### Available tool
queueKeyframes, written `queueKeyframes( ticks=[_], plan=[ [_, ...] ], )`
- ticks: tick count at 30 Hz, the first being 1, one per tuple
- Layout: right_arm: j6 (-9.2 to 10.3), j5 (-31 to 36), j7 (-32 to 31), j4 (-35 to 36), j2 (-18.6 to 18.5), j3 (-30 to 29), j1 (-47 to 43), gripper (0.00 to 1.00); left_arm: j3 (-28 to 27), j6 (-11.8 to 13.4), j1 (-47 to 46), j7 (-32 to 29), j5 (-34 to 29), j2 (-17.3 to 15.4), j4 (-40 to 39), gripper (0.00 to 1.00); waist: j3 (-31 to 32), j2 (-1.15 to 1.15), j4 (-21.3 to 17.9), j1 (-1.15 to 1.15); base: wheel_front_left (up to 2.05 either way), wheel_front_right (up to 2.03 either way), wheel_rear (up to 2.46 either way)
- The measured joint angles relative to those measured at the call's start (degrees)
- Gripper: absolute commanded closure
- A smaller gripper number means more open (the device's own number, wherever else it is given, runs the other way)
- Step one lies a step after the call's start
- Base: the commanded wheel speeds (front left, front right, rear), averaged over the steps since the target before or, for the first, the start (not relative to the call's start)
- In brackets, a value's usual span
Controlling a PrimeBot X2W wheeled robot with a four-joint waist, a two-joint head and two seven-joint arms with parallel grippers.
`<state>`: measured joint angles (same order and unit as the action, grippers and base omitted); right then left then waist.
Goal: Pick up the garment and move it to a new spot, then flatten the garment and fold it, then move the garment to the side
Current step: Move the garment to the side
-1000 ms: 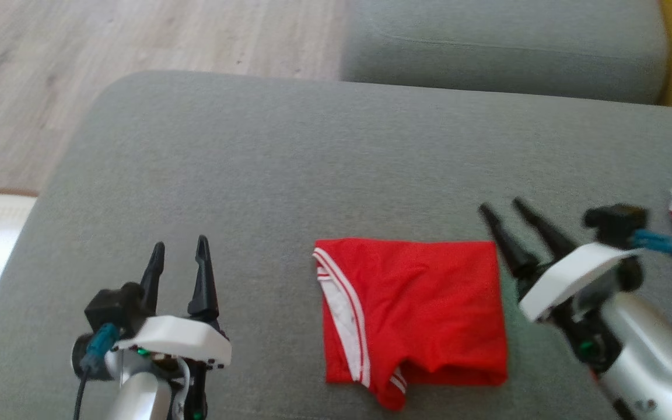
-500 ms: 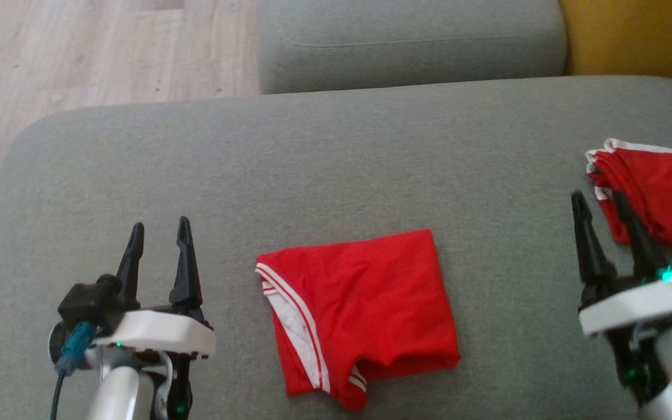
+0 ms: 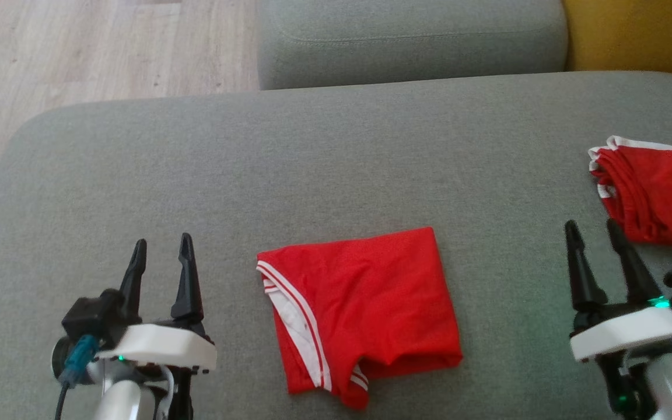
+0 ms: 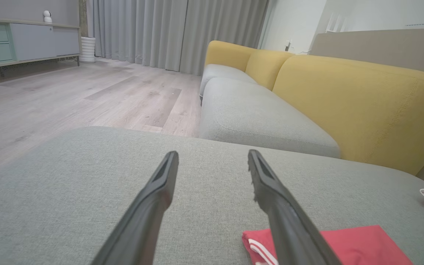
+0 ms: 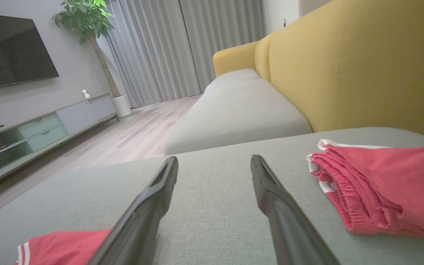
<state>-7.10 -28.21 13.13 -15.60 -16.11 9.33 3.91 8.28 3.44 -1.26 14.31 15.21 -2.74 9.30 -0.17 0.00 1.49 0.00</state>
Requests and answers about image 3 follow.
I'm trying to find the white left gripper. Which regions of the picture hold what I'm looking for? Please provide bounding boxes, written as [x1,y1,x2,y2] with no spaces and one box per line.
[94,233,218,374]

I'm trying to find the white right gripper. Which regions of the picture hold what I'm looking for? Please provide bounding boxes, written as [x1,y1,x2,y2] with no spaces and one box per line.
[565,219,672,362]

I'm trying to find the red shorts with white stripe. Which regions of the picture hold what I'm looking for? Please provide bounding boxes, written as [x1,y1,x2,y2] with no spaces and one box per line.
[588,135,672,253]

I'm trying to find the red and white basketball jersey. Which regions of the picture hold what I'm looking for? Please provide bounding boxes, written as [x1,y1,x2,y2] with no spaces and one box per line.
[256,226,464,410]

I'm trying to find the grey sofa seat cushion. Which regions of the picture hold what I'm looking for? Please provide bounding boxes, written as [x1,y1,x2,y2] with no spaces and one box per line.
[0,71,672,420]

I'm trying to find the yellow cushion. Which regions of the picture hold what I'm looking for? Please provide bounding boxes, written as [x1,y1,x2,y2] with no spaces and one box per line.
[562,0,672,88]

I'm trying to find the grey sofa back cushion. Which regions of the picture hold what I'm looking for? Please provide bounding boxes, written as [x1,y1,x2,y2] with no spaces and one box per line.
[256,0,569,91]

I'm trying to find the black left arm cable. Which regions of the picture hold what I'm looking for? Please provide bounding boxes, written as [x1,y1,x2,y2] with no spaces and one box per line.
[55,334,101,420]

